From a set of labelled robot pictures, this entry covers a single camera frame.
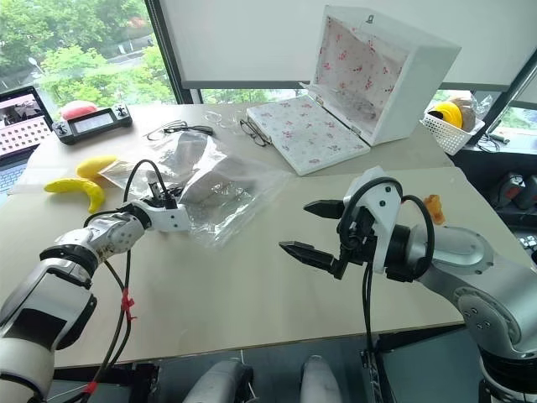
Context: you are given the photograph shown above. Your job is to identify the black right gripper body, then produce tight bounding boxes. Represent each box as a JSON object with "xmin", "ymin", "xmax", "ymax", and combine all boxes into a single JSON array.
[{"xmin": 333, "ymin": 201, "xmax": 378, "ymax": 280}]

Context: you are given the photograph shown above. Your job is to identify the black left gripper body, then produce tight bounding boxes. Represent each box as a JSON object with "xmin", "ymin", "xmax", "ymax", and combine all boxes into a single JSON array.
[{"xmin": 143, "ymin": 191, "xmax": 178, "ymax": 210}]

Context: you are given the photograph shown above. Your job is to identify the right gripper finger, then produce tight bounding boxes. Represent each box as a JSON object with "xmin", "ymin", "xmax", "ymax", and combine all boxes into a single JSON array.
[
  {"xmin": 303, "ymin": 200, "xmax": 346, "ymax": 219},
  {"xmin": 279, "ymin": 240, "xmax": 340, "ymax": 275}
]

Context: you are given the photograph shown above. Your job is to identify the clear plastic bag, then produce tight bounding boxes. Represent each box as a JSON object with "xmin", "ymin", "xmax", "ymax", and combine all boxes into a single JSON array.
[{"xmin": 144, "ymin": 132, "xmax": 295, "ymax": 249}]

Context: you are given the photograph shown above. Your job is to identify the grey beige cap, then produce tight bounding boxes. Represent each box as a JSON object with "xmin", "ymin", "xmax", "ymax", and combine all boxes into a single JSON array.
[{"xmin": 174, "ymin": 136, "xmax": 257, "ymax": 207}]

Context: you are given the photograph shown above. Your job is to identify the yellow lemon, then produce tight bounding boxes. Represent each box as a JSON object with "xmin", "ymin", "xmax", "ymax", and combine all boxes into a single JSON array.
[{"xmin": 76, "ymin": 154, "xmax": 118, "ymax": 178}]

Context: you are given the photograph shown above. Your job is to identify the small orange object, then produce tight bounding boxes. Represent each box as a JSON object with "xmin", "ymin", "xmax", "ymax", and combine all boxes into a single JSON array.
[{"xmin": 422, "ymin": 194, "xmax": 446, "ymax": 226}]

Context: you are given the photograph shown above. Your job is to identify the large yellow toy banana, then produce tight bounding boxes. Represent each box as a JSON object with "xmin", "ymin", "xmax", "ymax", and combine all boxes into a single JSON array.
[{"xmin": 44, "ymin": 176, "xmax": 106, "ymax": 213}]

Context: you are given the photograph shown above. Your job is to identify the black handheld controller with screen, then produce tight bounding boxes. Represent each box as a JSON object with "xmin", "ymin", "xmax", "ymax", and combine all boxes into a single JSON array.
[{"xmin": 52, "ymin": 104, "xmax": 133, "ymax": 146}]

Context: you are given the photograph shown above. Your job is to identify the red rounded object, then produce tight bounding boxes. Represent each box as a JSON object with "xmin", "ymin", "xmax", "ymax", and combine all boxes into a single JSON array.
[{"xmin": 60, "ymin": 100, "xmax": 96, "ymax": 121}]

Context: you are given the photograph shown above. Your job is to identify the grey rounded robot leg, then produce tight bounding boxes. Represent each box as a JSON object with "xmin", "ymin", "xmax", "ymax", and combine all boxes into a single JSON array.
[
  {"xmin": 300, "ymin": 355, "xmax": 343, "ymax": 403},
  {"xmin": 184, "ymin": 359, "xmax": 253, "ymax": 403}
]

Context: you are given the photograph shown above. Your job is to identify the white plastic basket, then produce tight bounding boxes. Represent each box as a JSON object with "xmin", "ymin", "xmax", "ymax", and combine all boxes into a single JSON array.
[{"xmin": 420, "ymin": 104, "xmax": 486, "ymax": 155}]

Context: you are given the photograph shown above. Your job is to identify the open laptop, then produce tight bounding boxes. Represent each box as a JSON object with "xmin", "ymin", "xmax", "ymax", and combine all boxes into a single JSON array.
[{"xmin": 0, "ymin": 86, "xmax": 54, "ymax": 196}]

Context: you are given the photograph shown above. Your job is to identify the yellow rounded toy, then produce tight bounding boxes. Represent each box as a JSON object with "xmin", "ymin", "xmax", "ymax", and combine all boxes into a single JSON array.
[{"xmin": 428, "ymin": 102, "xmax": 465, "ymax": 127}]

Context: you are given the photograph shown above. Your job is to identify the white floral lined box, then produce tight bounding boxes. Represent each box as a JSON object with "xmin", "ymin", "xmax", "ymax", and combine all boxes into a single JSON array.
[{"xmin": 246, "ymin": 4, "xmax": 462, "ymax": 176}]

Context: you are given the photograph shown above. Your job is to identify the brown round bread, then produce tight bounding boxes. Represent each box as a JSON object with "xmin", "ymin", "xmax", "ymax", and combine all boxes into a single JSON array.
[{"xmin": 451, "ymin": 95, "xmax": 480, "ymax": 128}]

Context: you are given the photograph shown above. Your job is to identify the grey red power drill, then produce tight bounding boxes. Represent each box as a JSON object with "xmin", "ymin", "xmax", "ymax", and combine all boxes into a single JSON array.
[{"xmin": 497, "ymin": 170, "xmax": 537, "ymax": 211}]

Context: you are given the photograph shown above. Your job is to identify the white roller blind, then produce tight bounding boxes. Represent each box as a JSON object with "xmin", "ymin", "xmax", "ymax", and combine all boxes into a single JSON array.
[{"xmin": 159, "ymin": 0, "xmax": 530, "ymax": 90}]

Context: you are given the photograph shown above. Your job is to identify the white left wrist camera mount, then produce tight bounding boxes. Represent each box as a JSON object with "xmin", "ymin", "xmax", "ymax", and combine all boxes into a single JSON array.
[{"xmin": 142, "ymin": 202, "xmax": 190, "ymax": 233}]

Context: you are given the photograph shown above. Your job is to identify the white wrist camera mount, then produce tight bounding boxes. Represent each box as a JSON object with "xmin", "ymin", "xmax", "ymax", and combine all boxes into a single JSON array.
[
  {"xmin": 342, "ymin": 165, "xmax": 404, "ymax": 276},
  {"xmin": 142, "ymin": 202, "xmax": 190, "ymax": 233}
]

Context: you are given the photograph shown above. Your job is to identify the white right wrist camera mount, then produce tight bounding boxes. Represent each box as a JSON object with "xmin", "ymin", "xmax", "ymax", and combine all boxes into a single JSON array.
[{"xmin": 342, "ymin": 165, "xmax": 404, "ymax": 276}]

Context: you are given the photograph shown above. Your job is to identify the thin black wire eyeglasses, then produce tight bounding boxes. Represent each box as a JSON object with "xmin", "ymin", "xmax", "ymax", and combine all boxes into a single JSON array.
[{"xmin": 146, "ymin": 120, "xmax": 215, "ymax": 142}]

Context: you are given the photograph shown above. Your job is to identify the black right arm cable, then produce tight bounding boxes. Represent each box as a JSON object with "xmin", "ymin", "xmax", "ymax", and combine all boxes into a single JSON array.
[{"xmin": 337, "ymin": 178, "xmax": 436, "ymax": 358}]

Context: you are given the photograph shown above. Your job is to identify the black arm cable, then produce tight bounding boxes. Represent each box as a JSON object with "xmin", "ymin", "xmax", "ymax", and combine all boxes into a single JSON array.
[
  {"xmin": 337, "ymin": 178, "xmax": 436, "ymax": 358},
  {"xmin": 54, "ymin": 158, "xmax": 175, "ymax": 403}
]

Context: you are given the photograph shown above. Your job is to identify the clear frame eyeglasses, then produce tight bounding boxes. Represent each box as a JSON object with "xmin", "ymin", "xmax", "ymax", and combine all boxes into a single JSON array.
[{"xmin": 204, "ymin": 109, "xmax": 242, "ymax": 129}]

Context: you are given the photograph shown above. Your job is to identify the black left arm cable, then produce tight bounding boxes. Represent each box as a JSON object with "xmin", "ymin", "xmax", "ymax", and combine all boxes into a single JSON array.
[{"xmin": 54, "ymin": 158, "xmax": 175, "ymax": 403}]

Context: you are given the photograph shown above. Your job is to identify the black rectangular frame eyeglasses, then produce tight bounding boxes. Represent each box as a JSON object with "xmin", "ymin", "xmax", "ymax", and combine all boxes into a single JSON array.
[{"xmin": 239, "ymin": 118, "xmax": 273, "ymax": 148}]

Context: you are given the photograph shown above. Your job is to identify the dark window frame post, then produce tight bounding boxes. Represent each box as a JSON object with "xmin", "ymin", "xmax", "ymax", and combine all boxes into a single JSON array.
[{"xmin": 144, "ymin": 0, "xmax": 201, "ymax": 106}]

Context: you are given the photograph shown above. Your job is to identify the thin black cable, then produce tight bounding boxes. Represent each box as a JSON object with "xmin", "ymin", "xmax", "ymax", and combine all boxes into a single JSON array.
[{"xmin": 477, "ymin": 132, "xmax": 511, "ymax": 154}]

